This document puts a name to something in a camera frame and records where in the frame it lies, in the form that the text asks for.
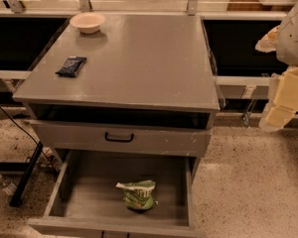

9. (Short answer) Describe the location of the grey railing frame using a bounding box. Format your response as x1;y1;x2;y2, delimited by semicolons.
0;0;298;131

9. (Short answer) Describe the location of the dark blue snack packet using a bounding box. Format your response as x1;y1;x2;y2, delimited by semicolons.
56;57;86;77

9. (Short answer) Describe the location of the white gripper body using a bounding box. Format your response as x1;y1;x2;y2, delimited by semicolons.
276;1;298;66

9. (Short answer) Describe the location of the open grey middle drawer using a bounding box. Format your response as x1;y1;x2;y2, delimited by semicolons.
29;151;205;238

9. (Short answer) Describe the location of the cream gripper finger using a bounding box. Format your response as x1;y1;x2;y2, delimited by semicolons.
259;66;298;132
255;27;279;53

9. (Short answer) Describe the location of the black cable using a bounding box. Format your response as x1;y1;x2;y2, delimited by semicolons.
0;103;58;171

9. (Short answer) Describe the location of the closed grey top drawer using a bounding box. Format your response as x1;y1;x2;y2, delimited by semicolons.
31;120;211;157

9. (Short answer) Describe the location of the black metal stand leg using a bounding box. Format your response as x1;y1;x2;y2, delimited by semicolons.
9;142;43;207

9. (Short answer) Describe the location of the green jalapeno chip bag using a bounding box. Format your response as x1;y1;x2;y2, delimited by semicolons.
116;179;158;211

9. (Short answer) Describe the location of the black drawer handle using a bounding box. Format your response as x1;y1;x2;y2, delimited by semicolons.
104;132;134;143

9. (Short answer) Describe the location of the beige bowl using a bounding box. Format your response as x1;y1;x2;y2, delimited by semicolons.
70;12;105;34

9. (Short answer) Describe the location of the grey drawer cabinet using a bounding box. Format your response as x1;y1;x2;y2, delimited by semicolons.
14;15;219;238

